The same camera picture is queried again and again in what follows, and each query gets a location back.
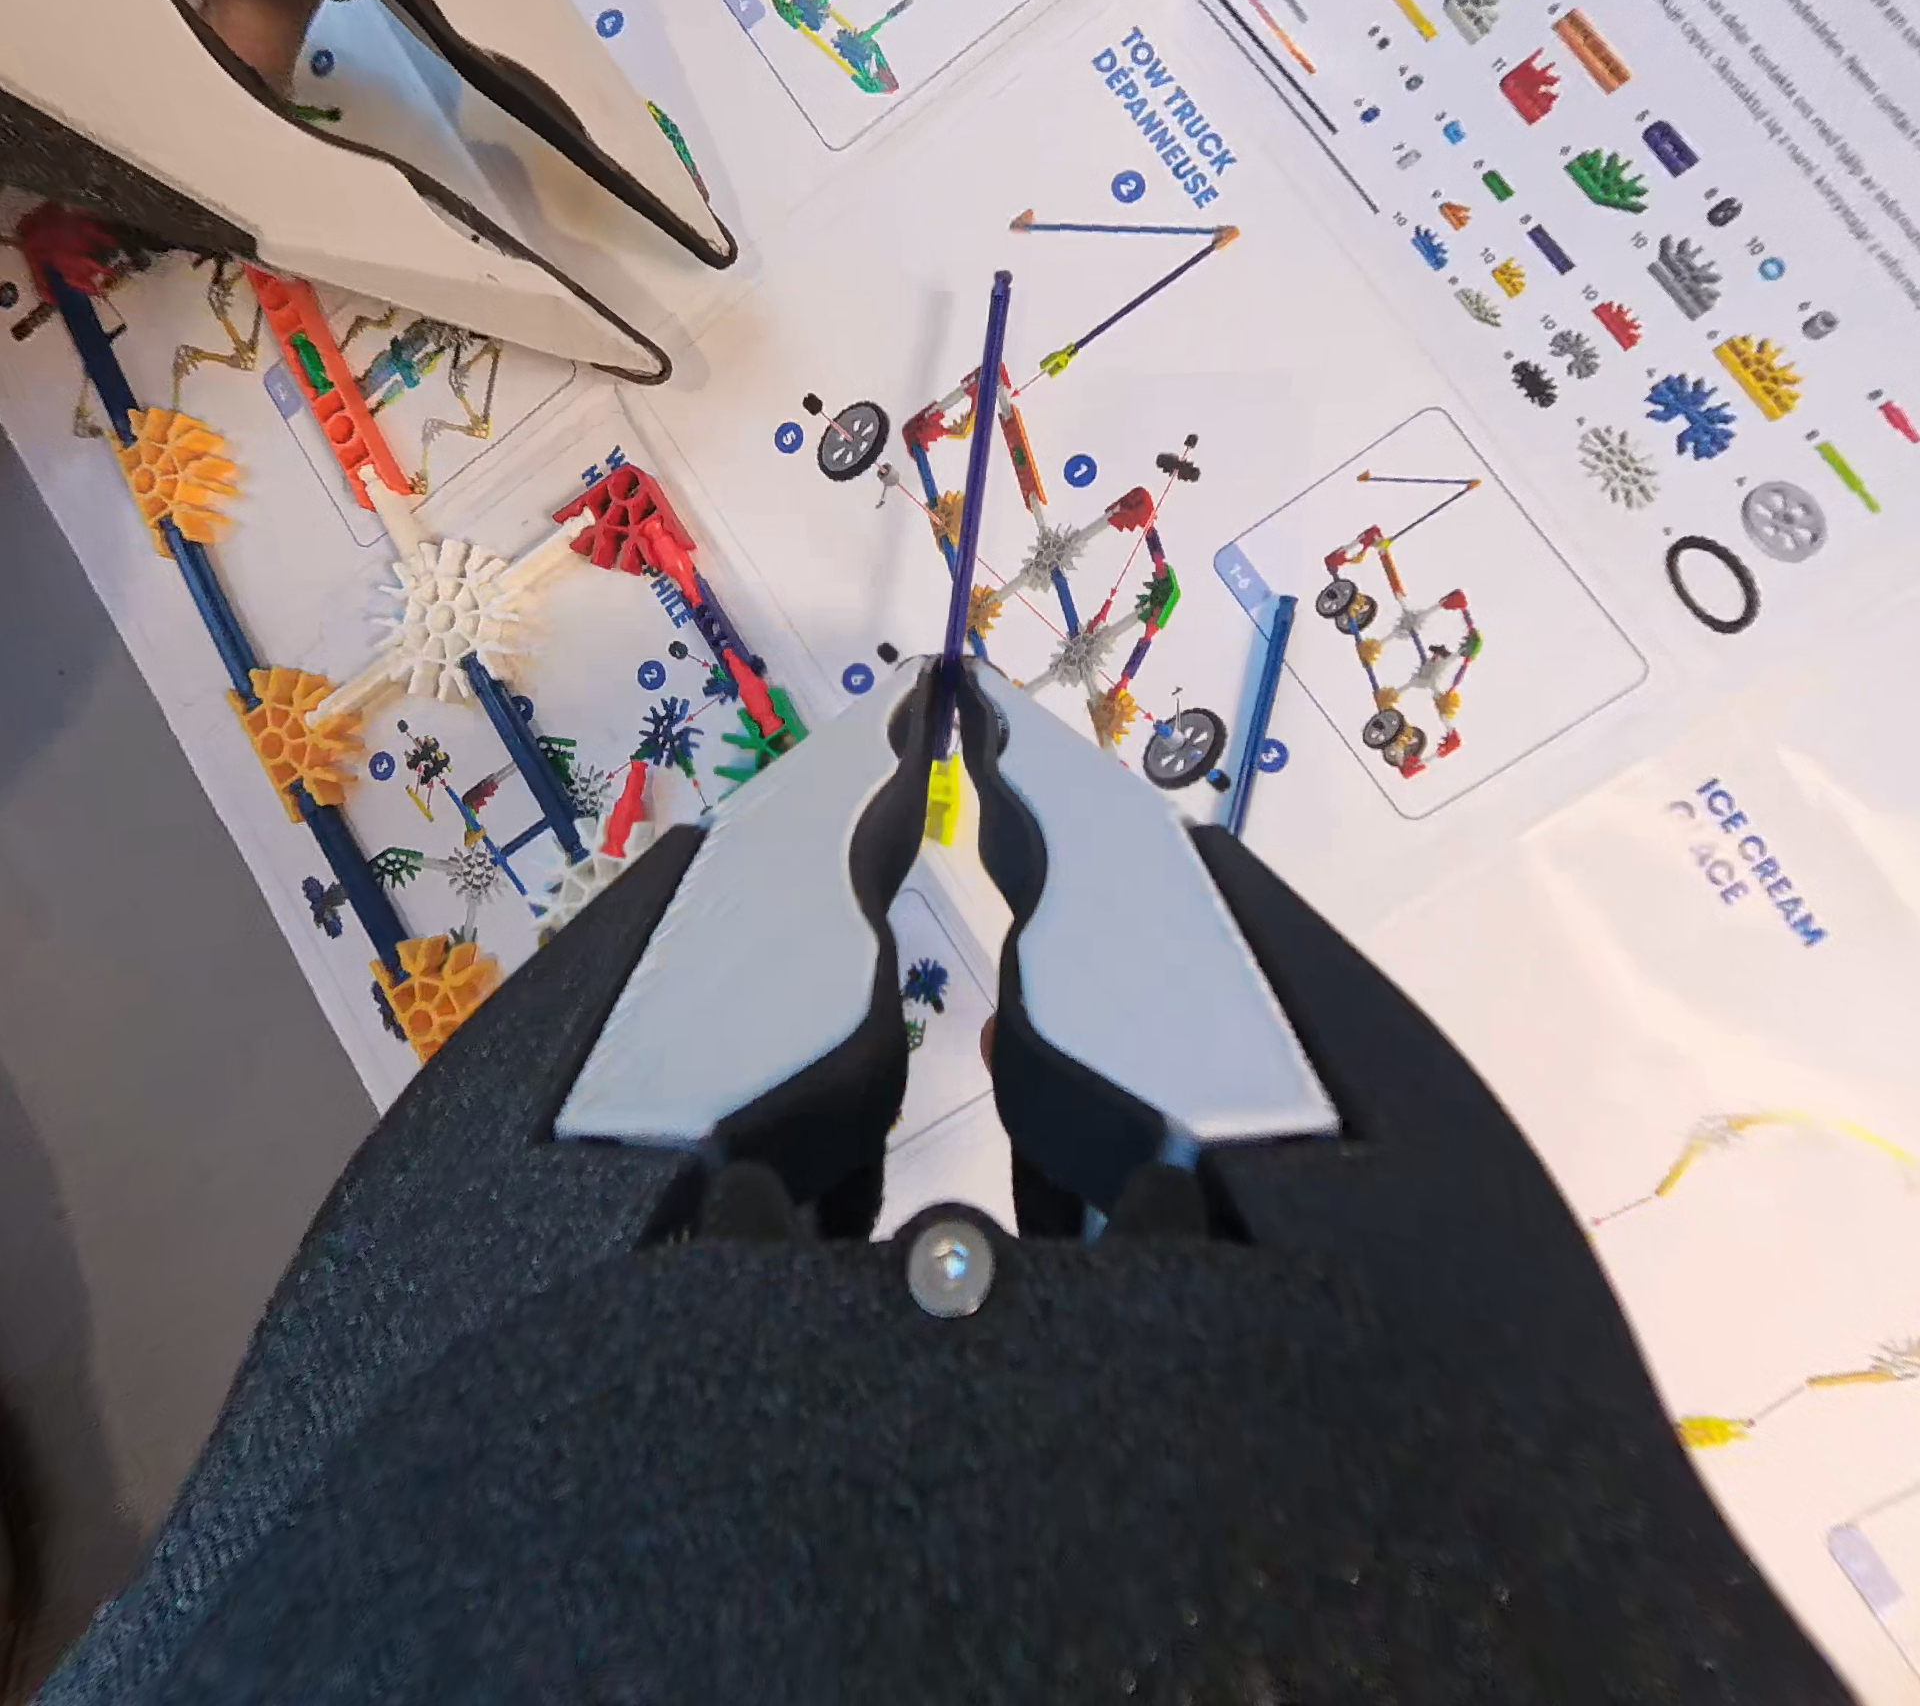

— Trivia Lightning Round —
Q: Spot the white building instruction sheet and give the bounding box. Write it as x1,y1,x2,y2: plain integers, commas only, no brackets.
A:
0,0,1920,1706

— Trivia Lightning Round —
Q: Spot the colourful rod connector frame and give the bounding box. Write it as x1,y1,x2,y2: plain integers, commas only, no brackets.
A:
0,209,812,1064

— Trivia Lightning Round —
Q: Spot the blue plastic rod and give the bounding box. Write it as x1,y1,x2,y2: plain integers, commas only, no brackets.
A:
1226,591,1301,839

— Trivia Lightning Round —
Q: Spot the purple plastic rod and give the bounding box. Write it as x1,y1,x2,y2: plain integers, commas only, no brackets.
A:
931,272,1016,704

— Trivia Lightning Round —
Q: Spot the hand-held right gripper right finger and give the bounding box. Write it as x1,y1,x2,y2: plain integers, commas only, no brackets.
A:
960,678,1345,1223

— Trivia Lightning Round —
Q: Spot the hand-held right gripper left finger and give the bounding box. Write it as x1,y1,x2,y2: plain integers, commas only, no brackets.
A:
556,674,941,1214

